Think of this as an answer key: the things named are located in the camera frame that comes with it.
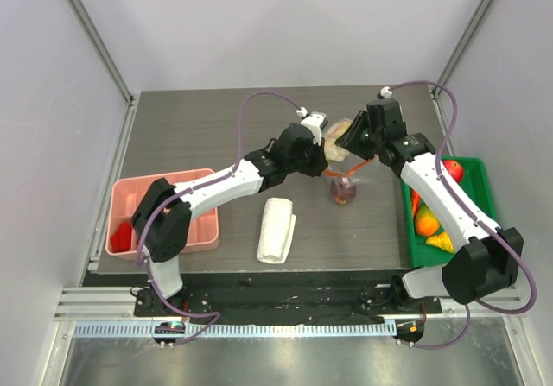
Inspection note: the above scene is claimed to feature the white fake cauliflower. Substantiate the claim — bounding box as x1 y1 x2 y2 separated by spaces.
323 118 352 163

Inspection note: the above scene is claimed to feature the clear zip top bag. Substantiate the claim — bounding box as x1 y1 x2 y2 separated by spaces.
323 155 376 206

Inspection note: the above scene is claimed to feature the orange fake carrot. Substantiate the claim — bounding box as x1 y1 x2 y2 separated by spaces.
410 189 421 219

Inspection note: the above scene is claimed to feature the red fake tomato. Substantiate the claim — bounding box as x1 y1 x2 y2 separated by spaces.
443 160 465 183

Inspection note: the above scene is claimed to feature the orange fake fruit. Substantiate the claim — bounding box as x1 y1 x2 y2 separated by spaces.
414 205 441 237

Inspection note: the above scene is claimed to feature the yellow fake pepper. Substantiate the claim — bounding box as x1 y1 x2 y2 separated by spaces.
425 231 455 254

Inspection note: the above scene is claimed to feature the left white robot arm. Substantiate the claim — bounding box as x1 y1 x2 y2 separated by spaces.
130 121 327 316

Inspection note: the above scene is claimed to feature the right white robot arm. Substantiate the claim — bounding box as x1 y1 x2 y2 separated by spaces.
335 98 524 313

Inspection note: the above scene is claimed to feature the dark red fake fruit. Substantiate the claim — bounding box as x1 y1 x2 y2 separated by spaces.
329 177 357 206

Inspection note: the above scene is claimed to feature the rolled white towel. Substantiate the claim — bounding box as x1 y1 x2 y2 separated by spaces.
256 198 296 265

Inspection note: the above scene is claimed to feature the green plastic bin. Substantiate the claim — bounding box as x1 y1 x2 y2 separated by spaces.
401 156 497 268

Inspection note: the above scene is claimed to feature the pink divided organizer tray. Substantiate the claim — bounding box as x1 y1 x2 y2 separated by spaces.
105 168 219 261

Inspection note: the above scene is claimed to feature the red cloth left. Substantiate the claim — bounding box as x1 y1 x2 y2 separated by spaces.
110 222 133 253

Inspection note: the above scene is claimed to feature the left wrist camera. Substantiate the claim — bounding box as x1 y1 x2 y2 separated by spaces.
296 107 327 147

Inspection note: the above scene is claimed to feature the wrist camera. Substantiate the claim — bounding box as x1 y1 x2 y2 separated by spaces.
296 107 327 147
377 86 393 99

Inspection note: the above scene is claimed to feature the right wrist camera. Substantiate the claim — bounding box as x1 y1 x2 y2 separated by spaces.
377 86 393 99

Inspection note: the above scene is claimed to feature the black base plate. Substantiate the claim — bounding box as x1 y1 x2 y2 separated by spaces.
84 270 442 326

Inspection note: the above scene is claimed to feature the perforated metal rail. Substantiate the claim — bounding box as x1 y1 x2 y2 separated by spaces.
73 320 397 339

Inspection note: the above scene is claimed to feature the right aluminium frame post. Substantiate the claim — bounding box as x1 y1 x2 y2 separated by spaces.
437 0 497 85

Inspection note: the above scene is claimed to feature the aluminium frame post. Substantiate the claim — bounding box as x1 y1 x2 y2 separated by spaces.
66 0 134 106
437 0 497 85

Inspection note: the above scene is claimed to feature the left aluminium frame post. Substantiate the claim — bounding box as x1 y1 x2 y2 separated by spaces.
66 0 134 106

